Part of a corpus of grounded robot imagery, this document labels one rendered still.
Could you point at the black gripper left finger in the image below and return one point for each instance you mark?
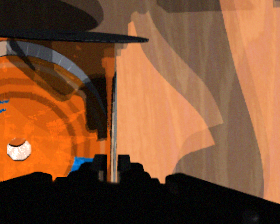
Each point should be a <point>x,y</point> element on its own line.
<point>97,171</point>

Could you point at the white-labelled cd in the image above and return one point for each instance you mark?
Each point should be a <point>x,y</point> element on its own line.
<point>114,131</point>

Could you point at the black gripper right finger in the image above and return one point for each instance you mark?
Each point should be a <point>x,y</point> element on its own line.
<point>241,207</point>

